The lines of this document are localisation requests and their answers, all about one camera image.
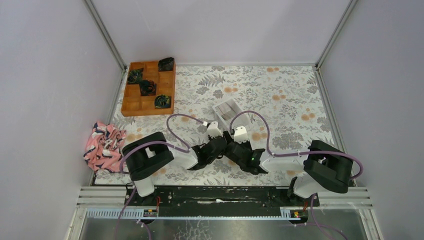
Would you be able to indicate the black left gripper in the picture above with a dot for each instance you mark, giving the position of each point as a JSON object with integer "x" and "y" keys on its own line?
{"x": 210, "y": 139}

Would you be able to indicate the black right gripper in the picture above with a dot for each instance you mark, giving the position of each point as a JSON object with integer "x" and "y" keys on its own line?
{"x": 247, "y": 144}

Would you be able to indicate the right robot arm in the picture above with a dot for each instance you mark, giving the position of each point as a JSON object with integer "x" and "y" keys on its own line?
{"x": 325, "y": 168}

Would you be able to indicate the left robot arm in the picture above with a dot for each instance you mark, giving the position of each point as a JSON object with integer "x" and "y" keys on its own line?
{"x": 151, "y": 153}

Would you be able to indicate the white plastic card box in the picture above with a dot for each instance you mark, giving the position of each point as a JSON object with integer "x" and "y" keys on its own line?
{"x": 242, "y": 120}

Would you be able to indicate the stack of cards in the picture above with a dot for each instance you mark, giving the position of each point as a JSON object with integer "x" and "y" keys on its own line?
{"x": 226, "y": 111}

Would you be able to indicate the floral tablecloth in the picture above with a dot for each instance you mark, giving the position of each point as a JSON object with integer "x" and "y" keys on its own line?
{"x": 284, "y": 104}

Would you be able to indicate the dark rolled cloth bottom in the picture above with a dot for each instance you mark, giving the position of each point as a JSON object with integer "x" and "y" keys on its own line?
{"x": 163, "y": 101}

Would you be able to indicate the dark rolled cloth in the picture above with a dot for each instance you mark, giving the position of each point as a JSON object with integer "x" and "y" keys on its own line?
{"x": 163, "y": 101}
{"x": 147, "y": 88}
{"x": 166, "y": 64}
{"x": 135, "y": 76}

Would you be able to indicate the dark rolled cloth middle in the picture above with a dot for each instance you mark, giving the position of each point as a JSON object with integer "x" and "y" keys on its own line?
{"x": 147, "y": 88}

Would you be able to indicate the wooden compartment tray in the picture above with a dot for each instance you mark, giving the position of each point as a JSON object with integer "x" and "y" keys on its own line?
{"x": 134, "y": 105}

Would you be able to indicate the dark rolled cloth top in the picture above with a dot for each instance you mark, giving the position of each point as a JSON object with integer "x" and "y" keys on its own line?
{"x": 166, "y": 64}

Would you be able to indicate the dark rolled cloth left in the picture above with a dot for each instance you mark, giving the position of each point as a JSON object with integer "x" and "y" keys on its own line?
{"x": 135, "y": 76}

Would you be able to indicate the pink patterned cloth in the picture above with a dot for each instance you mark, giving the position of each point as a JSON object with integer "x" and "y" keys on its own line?
{"x": 103, "y": 147}

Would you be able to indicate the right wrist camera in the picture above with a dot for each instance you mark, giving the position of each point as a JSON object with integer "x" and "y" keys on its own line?
{"x": 239, "y": 135}

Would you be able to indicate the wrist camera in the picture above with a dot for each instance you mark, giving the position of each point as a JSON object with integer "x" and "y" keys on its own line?
{"x": 212, "y": 129}
{"x": 239, "y": 135}

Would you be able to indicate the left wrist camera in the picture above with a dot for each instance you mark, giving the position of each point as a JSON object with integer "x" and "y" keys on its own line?
{"x": 212, "y": 129}

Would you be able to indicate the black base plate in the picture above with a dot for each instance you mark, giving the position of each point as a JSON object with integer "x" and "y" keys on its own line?
{"x": 221, "y": 201}

